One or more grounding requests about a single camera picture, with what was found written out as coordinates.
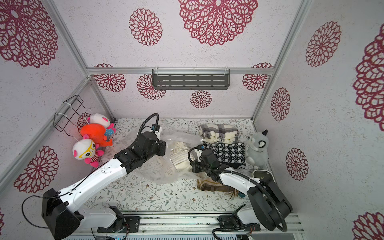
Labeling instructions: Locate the grey cream plaid scarf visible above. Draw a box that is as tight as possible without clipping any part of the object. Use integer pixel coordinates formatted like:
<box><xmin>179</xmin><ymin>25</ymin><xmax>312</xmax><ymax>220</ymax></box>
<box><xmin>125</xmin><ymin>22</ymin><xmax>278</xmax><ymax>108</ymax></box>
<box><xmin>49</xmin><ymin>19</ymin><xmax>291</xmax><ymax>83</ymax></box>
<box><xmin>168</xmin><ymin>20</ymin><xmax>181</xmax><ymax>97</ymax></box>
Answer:
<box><xmin>199</xmin><ymin>124</ymin><xmax>239</xmax><ymax>144</ymax></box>

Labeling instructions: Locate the white plush doll with glasses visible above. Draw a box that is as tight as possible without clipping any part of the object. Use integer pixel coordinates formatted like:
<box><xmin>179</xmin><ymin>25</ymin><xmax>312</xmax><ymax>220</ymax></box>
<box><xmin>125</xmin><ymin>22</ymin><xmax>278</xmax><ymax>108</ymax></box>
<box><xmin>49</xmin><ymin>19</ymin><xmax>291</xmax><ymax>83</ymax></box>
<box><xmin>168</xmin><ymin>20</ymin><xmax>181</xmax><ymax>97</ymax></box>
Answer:
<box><xmin>72</xmin><ymin>138</ymin><xmax>104</xmax><ymax>168</ymax></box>

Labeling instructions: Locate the white box with green inside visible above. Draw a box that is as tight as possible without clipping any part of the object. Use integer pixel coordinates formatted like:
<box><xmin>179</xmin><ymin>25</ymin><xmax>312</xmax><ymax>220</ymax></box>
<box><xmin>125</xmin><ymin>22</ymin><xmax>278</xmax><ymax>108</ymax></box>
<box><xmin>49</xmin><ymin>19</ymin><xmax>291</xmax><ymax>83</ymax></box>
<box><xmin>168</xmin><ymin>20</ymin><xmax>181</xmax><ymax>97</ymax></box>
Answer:
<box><xmin>253</xmin><ymin>169</ymin><xmax>276</xmax><ymax>182</ymax></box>

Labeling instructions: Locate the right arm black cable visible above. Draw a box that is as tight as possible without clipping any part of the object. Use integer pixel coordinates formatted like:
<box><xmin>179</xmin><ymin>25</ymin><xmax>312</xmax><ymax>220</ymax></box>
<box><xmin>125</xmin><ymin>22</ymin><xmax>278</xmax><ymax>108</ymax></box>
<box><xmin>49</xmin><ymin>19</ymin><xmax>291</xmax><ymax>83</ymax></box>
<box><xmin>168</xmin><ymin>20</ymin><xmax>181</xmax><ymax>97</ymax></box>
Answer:
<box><xmin>187</xmin><ymin>144</ymin><xmax>289</xmax><ymax>233</ymax></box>

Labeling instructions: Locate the grey raccoon plush toy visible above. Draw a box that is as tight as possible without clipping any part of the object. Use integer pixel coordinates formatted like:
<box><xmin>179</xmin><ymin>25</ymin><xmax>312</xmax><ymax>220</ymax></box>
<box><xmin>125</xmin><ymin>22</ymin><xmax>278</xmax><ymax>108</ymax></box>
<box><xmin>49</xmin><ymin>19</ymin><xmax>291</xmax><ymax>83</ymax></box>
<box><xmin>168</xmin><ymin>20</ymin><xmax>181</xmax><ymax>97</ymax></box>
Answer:
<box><xmin>245</xmin><ymin>130</ymin><xmax>269</xmax><ymax>170</ymax></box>

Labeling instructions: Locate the white pink plush toy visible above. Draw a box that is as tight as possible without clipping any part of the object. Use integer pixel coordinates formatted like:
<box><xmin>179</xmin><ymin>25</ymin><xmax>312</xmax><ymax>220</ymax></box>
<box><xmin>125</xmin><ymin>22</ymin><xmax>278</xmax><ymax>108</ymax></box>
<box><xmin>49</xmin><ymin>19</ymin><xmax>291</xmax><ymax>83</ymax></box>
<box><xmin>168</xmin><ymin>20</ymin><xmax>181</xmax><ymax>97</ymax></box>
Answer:
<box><xmin>87</xmin><ymin>114</ymin><xmax>116</xmax><ymax>137</ymax></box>

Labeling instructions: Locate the clear plastic vacuum bag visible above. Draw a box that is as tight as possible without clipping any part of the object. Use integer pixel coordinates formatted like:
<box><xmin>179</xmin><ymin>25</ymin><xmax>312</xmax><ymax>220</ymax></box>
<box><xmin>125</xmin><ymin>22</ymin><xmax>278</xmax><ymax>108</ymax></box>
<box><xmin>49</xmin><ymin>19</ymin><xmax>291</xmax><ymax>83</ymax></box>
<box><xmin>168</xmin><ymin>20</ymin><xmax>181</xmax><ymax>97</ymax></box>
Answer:
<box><xmin>128</xmin><ymin>130</ymin><xmax>202</xmax><ymax>185</ymax></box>

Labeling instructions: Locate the beige brown fringed scarf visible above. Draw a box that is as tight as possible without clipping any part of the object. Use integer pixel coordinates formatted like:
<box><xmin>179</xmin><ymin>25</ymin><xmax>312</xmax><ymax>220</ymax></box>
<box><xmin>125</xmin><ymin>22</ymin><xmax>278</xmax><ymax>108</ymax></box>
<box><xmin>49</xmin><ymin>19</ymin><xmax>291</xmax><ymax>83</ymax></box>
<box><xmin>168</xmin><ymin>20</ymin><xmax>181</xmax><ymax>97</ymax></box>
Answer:
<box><xmin>197</xmin><ymin>179</ymin><xmax>239</xmax><ymax>199</ymax></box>

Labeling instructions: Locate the black wire basket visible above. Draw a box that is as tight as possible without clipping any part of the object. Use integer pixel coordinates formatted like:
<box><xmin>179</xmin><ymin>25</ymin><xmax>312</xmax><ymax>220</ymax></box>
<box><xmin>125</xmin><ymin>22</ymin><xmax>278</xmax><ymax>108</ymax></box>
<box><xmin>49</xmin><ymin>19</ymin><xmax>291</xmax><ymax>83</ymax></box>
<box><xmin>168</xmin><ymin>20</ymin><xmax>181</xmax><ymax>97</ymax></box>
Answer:
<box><xmin>53</xmin><ymin>95</ymin><xmax>91</xmax><ymax>137</ymax></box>

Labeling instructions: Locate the black white houndstooth scarf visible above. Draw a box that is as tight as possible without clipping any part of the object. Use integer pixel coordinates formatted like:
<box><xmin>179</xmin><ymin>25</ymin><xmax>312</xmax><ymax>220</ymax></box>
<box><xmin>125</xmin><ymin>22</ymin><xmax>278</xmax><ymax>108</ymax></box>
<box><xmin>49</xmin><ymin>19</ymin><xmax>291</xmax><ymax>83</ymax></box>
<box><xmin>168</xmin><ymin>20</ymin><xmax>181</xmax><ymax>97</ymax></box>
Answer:
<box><xmin>203</xmin><ymin>142</ymin><xmax>246</xmax><ymax>169</ymax></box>

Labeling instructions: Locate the grey wall shelf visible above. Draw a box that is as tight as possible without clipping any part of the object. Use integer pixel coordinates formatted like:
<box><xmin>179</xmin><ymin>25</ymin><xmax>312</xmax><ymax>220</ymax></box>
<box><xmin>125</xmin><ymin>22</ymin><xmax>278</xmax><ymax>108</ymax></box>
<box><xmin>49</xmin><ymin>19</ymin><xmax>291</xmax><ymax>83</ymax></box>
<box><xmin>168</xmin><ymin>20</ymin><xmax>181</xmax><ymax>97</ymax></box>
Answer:
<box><xmin>152</xmin><ymin>69</ymin><xmax>231</xmax><ymax>90</ymax></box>

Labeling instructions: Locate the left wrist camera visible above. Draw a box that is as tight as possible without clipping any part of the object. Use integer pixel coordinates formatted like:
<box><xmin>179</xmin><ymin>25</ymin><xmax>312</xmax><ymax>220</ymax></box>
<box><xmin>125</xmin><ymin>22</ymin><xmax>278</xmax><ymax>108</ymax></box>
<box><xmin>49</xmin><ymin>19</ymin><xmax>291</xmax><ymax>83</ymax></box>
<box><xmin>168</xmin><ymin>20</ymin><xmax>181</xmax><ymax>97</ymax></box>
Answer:
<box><xmin>151</xmin><ymin>124</ymin><xmax>162</xmax><ymax>136</ymax></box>

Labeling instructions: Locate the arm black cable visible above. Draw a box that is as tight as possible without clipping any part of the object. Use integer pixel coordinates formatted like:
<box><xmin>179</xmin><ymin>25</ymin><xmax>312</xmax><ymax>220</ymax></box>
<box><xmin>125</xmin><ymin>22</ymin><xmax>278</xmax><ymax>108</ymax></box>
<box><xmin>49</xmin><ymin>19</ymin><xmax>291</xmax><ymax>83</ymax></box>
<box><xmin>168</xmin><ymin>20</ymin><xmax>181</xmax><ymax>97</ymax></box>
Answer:
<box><xmin>137</xmin><ymin>112</ymin><xmax>160</xmax><ymax>136</ymax></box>
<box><xmin>187</xmin><ymin>144</ymin><xmax>289</xmax><ymax>233</ymax></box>

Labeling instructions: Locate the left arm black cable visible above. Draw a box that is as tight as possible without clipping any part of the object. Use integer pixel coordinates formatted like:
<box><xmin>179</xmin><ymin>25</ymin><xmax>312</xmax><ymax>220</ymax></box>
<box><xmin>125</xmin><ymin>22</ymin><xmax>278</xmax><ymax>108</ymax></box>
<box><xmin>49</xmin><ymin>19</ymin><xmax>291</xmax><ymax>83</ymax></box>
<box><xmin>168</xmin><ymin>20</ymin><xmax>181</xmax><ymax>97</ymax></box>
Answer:
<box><xmin>137</xmin><ymin>112</ymin><xmax>160</xmax><ymax>136</ymax></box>

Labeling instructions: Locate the cream knitted scarf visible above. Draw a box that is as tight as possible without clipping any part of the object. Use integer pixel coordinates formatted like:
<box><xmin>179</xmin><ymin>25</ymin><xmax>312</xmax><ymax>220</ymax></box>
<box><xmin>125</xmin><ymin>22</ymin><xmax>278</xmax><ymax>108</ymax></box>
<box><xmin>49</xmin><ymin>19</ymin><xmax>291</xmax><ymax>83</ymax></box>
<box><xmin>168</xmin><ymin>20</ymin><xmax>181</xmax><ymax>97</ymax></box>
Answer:
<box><xmin>169</xmin><ymin>142</ymin><xmax>192</xmax><ymax>175</ymax></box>

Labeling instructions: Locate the teal alarm clock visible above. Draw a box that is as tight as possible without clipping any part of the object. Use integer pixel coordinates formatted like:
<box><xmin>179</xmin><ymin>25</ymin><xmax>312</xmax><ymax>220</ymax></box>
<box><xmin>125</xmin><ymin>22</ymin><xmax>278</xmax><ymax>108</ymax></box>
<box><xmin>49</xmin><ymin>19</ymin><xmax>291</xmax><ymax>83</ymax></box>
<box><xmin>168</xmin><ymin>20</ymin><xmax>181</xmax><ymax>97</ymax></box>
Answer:
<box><xmin>238</xmin><ymin>192</ymin><xmax>246</xmax><ymax>198</ymax></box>

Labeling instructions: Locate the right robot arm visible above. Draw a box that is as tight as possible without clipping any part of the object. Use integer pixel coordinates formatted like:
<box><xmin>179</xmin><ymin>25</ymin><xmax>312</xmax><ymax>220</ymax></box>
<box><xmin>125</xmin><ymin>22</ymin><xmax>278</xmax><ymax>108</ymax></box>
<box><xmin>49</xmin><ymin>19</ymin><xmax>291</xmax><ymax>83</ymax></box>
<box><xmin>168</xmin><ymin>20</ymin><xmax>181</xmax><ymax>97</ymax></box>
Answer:
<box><xmin>188</xmin><ymin>145</ymin><xmax>293</xmax><ymax>233</ymax></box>

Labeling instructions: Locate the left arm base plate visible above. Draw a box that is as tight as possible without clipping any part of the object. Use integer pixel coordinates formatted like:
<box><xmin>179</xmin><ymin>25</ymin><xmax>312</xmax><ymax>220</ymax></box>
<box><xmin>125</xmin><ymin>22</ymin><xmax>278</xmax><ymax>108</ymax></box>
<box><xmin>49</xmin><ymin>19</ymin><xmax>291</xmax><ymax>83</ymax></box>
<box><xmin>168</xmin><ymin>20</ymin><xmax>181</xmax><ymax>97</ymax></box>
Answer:
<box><xmin>97</xmin><ymin>216</ymin><xmax>141</xmax><ymax>234</ymax></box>

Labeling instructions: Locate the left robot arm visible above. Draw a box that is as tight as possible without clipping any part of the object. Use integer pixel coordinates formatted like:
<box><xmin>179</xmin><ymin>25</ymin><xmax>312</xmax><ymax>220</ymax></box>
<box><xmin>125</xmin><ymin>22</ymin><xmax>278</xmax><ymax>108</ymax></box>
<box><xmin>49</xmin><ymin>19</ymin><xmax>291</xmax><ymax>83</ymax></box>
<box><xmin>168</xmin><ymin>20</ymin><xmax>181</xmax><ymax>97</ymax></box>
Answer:
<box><xmin>42</xmin><ymin>131</ymin><xmax>166</xmax><ymax>240</ymax></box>

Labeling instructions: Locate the red orange plush toy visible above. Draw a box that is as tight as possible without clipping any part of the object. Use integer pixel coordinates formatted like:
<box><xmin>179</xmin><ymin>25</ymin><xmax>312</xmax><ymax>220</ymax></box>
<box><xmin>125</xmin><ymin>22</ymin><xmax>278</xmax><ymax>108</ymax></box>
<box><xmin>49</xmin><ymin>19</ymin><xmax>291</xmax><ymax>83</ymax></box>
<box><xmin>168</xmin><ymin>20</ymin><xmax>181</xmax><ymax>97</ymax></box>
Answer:
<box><xmin>80</xmin><ymin>124</ymin><xmax>114</xmax><ymax>147</ymax></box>

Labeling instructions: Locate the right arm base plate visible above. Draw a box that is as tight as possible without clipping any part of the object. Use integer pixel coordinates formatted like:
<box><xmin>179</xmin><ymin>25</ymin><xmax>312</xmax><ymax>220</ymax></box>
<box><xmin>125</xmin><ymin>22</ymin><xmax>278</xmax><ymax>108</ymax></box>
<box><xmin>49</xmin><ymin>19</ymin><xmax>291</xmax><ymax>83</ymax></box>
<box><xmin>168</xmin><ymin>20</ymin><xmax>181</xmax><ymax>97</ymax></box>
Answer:
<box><xmin>217</xmin><ymin>215</ymin><xmax>261</xmax><ymax>232</ymax></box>

